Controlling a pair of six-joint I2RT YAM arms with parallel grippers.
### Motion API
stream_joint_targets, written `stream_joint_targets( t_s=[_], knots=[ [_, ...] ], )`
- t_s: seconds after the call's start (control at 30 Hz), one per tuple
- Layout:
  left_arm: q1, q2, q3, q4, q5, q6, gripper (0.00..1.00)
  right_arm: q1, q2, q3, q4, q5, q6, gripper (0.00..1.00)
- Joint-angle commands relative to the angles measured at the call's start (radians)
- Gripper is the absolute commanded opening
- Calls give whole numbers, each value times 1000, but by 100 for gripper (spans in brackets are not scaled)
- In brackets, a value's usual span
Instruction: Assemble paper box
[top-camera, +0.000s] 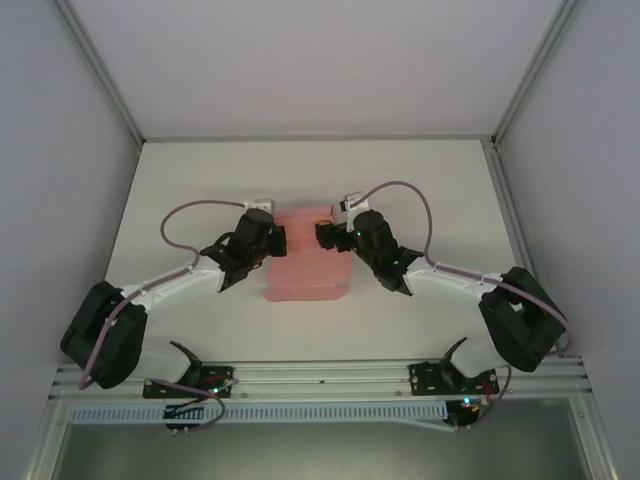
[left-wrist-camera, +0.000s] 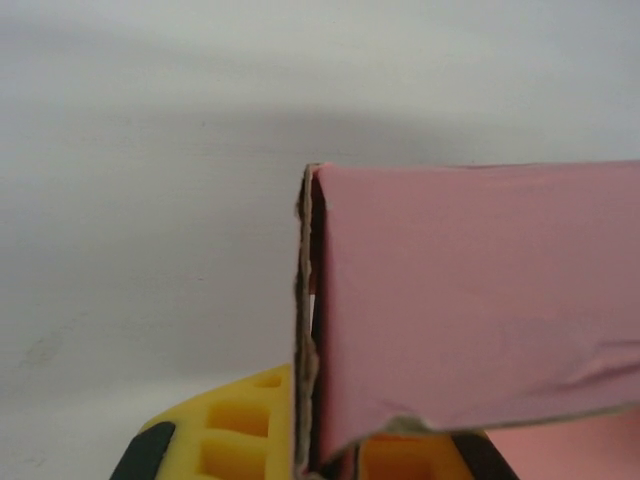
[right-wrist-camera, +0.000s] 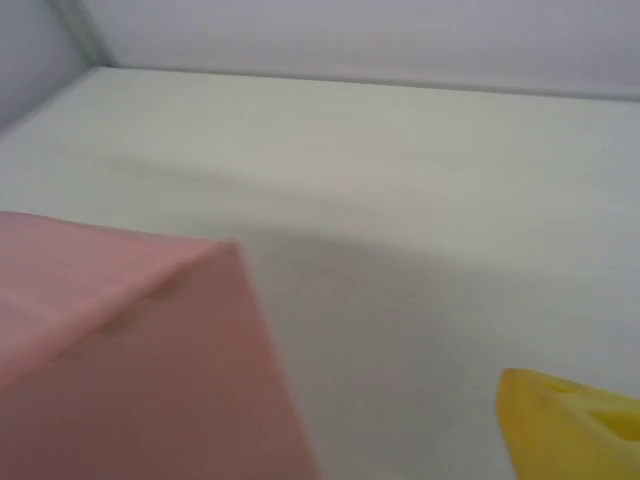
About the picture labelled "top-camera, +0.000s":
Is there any pink paper box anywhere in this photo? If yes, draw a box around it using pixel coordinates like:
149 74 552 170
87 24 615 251
263 202 355 304

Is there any thin aluminium crossbar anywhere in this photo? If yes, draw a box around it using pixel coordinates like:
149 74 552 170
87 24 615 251
141 134 497 147

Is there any grey metal panel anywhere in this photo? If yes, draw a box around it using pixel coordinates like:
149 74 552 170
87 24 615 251
59 424 596 480

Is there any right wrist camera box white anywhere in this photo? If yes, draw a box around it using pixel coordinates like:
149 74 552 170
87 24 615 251
337 192 372 225

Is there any aluminium mounting rail beam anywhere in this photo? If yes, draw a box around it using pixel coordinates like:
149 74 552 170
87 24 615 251
49 354 591 401

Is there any aluminium side rail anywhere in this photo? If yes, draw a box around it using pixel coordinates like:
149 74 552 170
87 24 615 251
482 139 589 359

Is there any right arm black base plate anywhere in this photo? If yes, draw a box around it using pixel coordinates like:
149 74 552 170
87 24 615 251
408 362 501 397

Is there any white slotted cable duct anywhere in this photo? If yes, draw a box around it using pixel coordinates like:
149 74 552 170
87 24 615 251
69 402 449 426

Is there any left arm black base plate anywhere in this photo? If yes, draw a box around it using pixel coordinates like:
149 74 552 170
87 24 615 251
143 365 236 400

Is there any aluminium frame post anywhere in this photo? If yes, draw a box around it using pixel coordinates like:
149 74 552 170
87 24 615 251
62 0 146 149
489 0 584 151

